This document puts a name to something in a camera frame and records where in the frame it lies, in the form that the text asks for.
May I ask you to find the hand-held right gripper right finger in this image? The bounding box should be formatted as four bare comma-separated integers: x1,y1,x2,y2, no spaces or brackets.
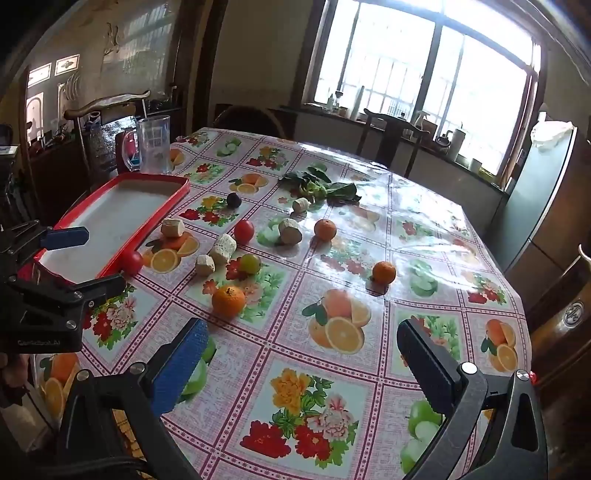
396,318,551,480

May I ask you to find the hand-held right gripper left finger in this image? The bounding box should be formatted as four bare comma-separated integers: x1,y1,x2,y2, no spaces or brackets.
44,318,211,480

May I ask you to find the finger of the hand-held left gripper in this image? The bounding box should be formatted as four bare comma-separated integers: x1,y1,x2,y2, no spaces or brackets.
0,220,90,273
0,273,126,311

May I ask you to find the red tomato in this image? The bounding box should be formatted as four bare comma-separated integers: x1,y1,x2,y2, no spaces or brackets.
121,250,144,277
233,219,256,244

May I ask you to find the red rimmed white tray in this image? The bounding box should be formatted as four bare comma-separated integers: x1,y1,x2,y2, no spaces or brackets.
32,173,191,289

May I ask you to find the orange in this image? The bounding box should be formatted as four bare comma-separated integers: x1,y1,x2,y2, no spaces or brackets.
314,218,338,242
372,261,397,285
211,285,247,318

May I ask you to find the floral fruit printed tablecloth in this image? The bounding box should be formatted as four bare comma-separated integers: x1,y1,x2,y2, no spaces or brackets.
28,127,532,480

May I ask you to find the clear plastic pitcher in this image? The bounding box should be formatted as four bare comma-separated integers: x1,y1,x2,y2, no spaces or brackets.
135,115,172,175

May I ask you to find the light wooden curved-top chair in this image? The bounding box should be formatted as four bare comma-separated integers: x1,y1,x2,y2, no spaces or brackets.
63,90,152,185

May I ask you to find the thick pale vegetable chunk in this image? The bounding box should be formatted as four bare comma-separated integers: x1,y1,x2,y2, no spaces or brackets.
278,218,304,245

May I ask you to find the green leafy vegetable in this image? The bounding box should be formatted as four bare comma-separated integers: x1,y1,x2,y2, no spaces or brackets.
278,167,362,204

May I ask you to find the grey refrigerator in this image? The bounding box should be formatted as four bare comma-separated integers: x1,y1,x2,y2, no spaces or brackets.
489,122,578,278

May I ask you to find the round back wooden chair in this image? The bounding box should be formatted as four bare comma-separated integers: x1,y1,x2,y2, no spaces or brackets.
212,105,287,139

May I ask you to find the white thermos jug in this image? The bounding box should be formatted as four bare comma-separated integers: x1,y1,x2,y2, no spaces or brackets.
450,128,468,161

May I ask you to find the dark wooden chair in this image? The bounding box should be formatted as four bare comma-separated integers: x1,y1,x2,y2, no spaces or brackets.
358,108,428,178

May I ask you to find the white plastic bag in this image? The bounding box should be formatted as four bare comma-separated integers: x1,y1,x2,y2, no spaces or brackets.
530,113,575,148

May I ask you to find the barred window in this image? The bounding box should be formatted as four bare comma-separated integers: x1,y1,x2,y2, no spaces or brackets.
302,0,543,178

